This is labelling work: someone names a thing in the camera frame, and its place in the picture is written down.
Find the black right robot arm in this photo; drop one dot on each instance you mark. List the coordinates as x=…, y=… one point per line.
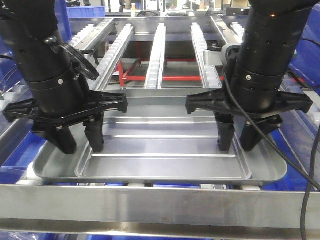
x=253, y=74

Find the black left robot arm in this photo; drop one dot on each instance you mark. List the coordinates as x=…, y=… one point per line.
x=42, y=50

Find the white roller conveyor rail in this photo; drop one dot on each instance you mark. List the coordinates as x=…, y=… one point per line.
x=110, y=61

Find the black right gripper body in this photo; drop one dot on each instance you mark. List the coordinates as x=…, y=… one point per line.
x=219, y=101

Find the small silver ribbed tray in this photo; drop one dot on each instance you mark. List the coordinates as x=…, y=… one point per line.
x=165, y=149

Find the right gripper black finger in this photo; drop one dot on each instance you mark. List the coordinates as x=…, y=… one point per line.
x=249, y=137
x=226, y=131

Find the large grey metal tray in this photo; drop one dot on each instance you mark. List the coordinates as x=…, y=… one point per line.
x=53, y=165

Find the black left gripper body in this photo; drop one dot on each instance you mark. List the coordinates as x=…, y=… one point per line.
x=54, y=114

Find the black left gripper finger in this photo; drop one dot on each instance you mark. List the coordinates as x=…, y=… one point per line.
x=94, y=132
x=62, y=138

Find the red steel floor frame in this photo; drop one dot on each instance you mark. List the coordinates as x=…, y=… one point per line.
x=175, y=70

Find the steel front crossbar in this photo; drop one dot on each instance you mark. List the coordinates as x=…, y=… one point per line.
x=151, y=211

